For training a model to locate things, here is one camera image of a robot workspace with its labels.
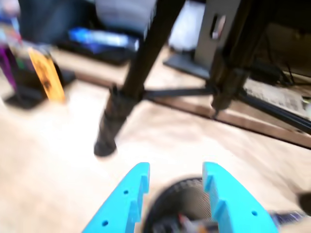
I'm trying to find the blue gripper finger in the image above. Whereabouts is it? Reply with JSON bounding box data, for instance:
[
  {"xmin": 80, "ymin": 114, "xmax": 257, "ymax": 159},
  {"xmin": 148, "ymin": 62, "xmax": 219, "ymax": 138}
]
[
  {"xmin": 202, "ymin": 162, "xmax": 279, "ymax": 233},
  {"xmin": 82, "ymin": 162, "xmax": 151, "ymax": 233}
]

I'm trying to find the black mesh pen holder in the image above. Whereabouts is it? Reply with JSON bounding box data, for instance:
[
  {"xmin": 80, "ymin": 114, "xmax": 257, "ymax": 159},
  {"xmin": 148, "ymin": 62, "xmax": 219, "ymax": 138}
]
[{"xmin": 143, "ymin": 176, "xmax": 219, "ymax": 233}]

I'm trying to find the brown cardboard box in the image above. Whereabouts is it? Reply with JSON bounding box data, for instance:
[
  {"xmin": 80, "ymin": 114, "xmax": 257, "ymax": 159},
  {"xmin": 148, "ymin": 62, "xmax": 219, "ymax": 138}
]
[{"xmin": 242, "ymin": 79, "xmax": 305, "ymax": 115}]

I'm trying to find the black power adapter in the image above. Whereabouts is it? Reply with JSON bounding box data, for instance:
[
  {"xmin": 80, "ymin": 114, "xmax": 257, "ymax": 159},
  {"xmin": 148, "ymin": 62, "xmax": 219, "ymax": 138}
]
[{"xmin": 247, "ymin": 60, "xmax": 283, "ymax": 83}]

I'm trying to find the black controller dock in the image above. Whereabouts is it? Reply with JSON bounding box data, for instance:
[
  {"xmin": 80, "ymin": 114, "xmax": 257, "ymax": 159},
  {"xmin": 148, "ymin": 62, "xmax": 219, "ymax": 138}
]
[{"xmin": 4, "ymin": 48, "xmax": 76, "ymax": 110}]

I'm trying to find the grey monitor stand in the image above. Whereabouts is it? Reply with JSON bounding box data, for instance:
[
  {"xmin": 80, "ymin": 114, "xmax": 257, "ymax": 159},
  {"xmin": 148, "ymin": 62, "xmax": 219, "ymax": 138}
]
[{"xmin": 162, "ymin": 0, "xmax": 253, "ymax": 79}]

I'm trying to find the black flat tray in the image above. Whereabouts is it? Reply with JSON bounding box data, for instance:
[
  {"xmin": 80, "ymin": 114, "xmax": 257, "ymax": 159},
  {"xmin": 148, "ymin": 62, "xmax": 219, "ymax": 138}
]
[{"xmin": 52, "ymin": 36, "xmax": 146, "ymax": 66}]

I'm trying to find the orange game controller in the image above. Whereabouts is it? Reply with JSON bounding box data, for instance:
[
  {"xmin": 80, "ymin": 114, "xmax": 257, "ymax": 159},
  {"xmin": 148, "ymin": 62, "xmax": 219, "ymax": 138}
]
[{"xmin": 28, "ymin": 47, "xmax": 67, "ymax": 104}]

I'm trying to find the black tripod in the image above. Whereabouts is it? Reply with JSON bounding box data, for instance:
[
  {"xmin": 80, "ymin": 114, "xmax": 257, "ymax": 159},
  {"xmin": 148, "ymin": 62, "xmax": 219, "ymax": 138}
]
[{"xmin": 93, "ymin": 0, "xmax": 311, "ymax": 210}]

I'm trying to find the blue white packet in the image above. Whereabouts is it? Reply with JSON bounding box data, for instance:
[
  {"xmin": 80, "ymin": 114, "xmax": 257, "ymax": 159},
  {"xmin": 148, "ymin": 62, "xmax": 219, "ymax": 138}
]
[{"xmin": 68, "ymin": 28, "xmax": 130, "ymax": 47}]

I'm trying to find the purple plastic object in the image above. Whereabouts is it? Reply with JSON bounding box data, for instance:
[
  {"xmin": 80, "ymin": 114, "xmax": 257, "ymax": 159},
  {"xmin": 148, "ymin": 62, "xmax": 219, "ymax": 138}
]
[{"xmin": 0, "ymin": 46, "xmax": 17, "ymax": 89}]

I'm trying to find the white plastic bag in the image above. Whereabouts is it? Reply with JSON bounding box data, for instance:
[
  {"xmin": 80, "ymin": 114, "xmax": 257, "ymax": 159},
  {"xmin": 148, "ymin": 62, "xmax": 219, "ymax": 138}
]
[{"xmin": 167, "ymin": 0, "xmax": 207, "ymax": 52}]

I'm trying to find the white fabric bundle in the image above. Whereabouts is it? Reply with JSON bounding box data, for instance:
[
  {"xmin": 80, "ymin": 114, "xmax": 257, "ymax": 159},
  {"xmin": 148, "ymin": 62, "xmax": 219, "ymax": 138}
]
[{"xmin": 94, "ymin": 0, "xmax": 156, "ymax": 33}]

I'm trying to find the dark teal bag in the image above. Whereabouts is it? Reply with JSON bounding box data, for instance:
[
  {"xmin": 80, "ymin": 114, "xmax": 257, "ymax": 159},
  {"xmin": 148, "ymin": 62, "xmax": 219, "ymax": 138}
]
[{"xmin": 18, "ymin": 0, "xmax": 98, "ymax": 49}]

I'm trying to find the tangled black power cable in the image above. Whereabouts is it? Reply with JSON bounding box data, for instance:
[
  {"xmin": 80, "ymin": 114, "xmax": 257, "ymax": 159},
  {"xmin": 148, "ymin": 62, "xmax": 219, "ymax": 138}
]
[{"xmin": 279, "ymin": 60, "xmax": 311, "ymax": 86}]

